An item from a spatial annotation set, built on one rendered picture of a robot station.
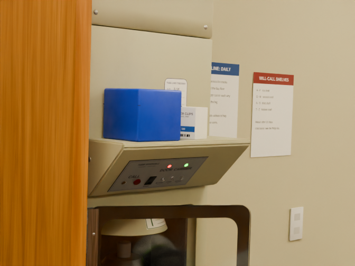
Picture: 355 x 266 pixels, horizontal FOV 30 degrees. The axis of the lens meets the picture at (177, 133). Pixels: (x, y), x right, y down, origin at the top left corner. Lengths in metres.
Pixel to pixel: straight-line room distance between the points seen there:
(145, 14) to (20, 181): 0.38
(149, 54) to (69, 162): 0.31
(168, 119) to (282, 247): 1.26
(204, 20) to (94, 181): 0.43
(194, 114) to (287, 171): 1.12
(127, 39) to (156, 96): 0.15
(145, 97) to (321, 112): 1.40
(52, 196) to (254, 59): 1.18
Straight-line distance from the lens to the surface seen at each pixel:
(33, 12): 1.17
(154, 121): 1.14
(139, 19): 1.26
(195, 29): 1.35
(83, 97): 1.06
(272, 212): 2.27
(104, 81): 1.20
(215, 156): 1.27
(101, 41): 1.20
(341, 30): 2.55
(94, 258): 1.20
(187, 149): 1.19
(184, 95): 1.33
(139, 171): 1.17
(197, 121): 1.24
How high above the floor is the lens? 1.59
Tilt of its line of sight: 3 degrees down
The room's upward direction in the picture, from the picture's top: 2 degrees clockwise
